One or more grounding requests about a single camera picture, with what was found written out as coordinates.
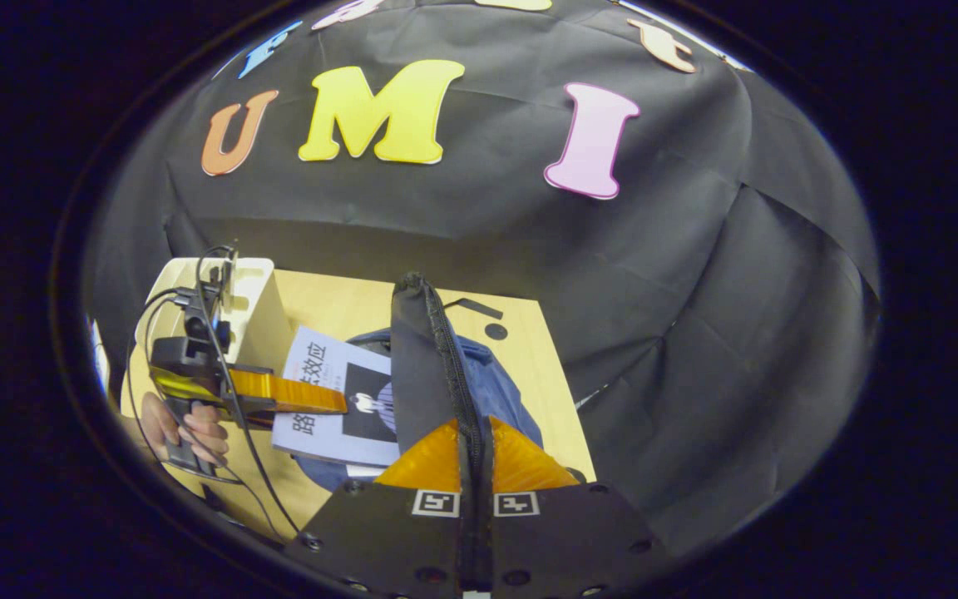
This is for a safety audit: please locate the blue schoolbag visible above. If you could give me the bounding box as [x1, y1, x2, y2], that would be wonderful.
[291, 271, 547, 500]

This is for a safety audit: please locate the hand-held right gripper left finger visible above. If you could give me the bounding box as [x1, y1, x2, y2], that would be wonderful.
[284, 418, 467, 598]

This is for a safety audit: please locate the cream plastic bookshelf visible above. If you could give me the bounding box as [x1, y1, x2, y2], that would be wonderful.
[136, 256, 296, 394]

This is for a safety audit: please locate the white book with dark picture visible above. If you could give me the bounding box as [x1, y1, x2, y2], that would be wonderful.
[270, 325, 402, 469]

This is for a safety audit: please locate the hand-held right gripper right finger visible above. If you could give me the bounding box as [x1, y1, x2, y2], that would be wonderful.
[486, 416, 680, 598]

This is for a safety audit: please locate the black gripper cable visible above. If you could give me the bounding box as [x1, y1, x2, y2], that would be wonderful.
[125, 244, 307, 535]

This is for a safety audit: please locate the black backdrop cloth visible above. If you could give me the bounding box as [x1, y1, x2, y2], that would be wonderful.
[84, 0, 881, 558]

